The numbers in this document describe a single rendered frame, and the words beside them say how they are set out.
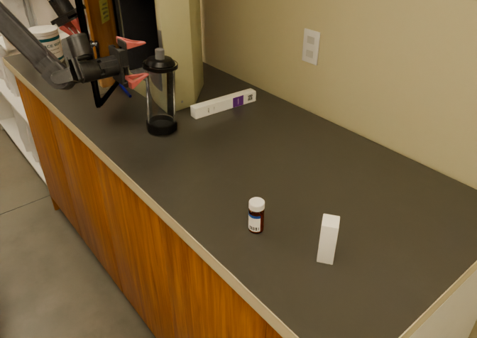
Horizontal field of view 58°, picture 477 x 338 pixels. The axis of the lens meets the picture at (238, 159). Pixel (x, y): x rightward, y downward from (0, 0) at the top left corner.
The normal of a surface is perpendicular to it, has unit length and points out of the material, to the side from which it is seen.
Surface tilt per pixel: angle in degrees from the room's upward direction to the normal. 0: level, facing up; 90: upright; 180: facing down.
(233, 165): 0
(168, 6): 90
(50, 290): 0
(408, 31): 90
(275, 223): 0
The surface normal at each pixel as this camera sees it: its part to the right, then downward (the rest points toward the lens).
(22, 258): 0.00, -0.84
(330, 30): -0.77, 0.34
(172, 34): 0.64, 0.42
